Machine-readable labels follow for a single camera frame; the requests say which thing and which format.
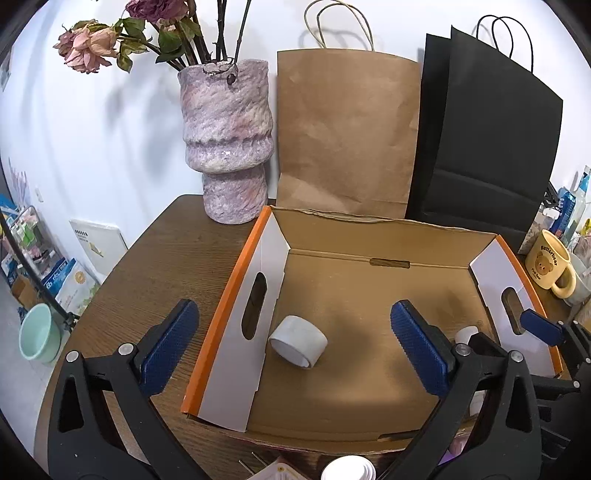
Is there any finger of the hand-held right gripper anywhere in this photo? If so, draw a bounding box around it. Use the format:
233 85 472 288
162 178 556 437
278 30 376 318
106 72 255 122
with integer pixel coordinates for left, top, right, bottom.
520 310 591 384
467 331 583 418

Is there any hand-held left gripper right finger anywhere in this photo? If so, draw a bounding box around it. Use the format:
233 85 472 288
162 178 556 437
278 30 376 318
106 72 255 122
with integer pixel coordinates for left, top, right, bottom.
383 299 542 480

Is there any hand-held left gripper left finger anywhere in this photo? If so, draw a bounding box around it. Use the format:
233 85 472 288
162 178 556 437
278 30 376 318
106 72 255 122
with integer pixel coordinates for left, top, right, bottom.
47 299 208 480

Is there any cardboard box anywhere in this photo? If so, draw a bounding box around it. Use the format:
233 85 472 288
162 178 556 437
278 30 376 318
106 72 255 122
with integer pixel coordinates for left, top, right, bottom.
180 205 563 455

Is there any white tape roll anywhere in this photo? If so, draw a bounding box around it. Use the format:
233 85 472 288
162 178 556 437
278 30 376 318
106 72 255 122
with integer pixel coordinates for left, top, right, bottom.
268 315 328 370

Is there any grey mug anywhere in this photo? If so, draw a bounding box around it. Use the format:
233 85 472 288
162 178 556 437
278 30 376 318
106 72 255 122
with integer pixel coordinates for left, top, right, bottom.
563 251 591 305

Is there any yellow bear mug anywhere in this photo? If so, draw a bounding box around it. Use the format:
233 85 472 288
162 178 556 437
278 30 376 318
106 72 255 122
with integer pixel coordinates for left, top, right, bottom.
525 229 578 301

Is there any white pouch with yellow circle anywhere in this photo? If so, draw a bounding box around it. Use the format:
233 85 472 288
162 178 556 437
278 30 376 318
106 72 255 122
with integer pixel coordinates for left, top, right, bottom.
55 261 101 317

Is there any black stand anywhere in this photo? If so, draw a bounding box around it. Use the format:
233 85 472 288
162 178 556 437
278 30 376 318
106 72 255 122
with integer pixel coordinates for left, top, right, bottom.
0 215 77 330

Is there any mint green bowl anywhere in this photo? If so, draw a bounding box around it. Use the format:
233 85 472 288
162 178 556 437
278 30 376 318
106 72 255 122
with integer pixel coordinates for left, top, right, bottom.
18 303 63 363

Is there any blue and white package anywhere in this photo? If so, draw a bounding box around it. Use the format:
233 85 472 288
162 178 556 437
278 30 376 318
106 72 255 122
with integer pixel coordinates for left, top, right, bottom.
39 258 77 296

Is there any clear glass bottle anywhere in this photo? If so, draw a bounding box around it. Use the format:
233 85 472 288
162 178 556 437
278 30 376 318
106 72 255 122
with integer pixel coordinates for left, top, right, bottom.
570 168 591 232

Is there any beige snack packet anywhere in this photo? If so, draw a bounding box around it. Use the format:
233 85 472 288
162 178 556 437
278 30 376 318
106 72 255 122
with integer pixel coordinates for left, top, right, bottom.
252 457 320 480

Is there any black paper bag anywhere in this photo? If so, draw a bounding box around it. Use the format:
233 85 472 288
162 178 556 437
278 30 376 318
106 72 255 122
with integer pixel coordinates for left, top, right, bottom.
405 15 564 245

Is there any brown paper bag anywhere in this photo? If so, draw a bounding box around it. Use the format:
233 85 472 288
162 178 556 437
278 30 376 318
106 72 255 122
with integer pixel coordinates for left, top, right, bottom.
276 0 422 219

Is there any purple ceramic vase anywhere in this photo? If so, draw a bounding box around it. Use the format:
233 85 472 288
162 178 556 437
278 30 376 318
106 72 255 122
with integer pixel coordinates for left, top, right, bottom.
178 58 274 225

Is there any dried roses bouquet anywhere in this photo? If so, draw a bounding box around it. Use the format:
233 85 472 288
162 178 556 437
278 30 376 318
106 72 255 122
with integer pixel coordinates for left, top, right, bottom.
53 0 252 75

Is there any white board against wall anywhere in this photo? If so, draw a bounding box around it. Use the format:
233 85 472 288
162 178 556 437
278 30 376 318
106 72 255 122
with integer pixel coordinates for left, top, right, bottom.
69 218 129 282

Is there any wire shelf rack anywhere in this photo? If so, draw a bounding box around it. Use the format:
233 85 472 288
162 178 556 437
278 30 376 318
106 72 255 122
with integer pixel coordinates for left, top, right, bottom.
0 205 61 282

